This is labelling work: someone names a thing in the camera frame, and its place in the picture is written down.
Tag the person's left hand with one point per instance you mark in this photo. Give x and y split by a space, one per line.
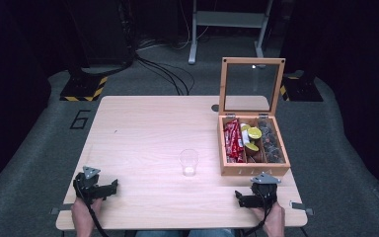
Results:
83 214

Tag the person's right hand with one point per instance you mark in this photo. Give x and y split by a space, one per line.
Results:
274 219

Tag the clear plastic cup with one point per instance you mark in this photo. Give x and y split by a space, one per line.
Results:
189 163

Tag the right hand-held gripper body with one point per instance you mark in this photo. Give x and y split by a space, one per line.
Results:
265 192

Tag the black striped stand base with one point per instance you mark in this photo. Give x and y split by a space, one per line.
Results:
84 87
301 89

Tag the brown capsule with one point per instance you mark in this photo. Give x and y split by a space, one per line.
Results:
255 156

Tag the grey table bracket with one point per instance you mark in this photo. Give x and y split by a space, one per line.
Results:
301 207
60 208

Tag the wooden box with glass lid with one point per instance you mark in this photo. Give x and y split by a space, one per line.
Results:
253 169

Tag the white metal desk frame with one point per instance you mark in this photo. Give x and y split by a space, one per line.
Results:
228 19

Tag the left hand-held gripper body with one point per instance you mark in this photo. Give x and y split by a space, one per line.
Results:
89 189

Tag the pile of dark capsules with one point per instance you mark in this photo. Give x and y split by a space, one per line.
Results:
271 143

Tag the person's blue jeans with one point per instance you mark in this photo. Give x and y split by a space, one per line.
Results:
184 233

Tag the white creamer cup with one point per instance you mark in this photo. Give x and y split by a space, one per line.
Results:
245 135

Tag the stack of red sachets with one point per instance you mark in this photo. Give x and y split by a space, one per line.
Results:
233 141

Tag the black cabinet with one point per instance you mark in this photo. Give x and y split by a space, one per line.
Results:
100 31

